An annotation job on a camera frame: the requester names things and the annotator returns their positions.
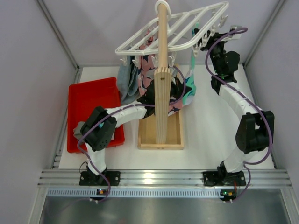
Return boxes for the teal patterned sock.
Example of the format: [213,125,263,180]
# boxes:
[181,22,200,107]

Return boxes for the white clip sock hanger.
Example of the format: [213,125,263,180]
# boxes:
[115,0,229,67]

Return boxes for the grey sock black stripes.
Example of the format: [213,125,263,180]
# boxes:
[73,121,85,140]

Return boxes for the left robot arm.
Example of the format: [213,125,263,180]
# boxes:
[73,80,155,184]

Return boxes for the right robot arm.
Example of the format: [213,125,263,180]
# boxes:
[201,28,275,186]

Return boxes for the pink patterned sock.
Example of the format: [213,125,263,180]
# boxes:
[167,70,189,116]
[137,29,157,98]

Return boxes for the wooden stand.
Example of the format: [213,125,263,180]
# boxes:
[138,0,184,150]

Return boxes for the blue grey sock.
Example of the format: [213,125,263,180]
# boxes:
[116,64,140,105]

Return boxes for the red plastic tray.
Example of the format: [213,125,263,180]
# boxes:
[67,77,121,154]

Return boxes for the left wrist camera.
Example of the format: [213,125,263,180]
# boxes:
[170,66,179,83]

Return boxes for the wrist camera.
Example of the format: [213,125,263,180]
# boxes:
[170,66,179,83]
[230,24,245,40]

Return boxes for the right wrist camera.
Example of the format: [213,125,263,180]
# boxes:
[230,24,245,40]

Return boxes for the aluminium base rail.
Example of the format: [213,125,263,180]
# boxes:
[38,169,292,198]

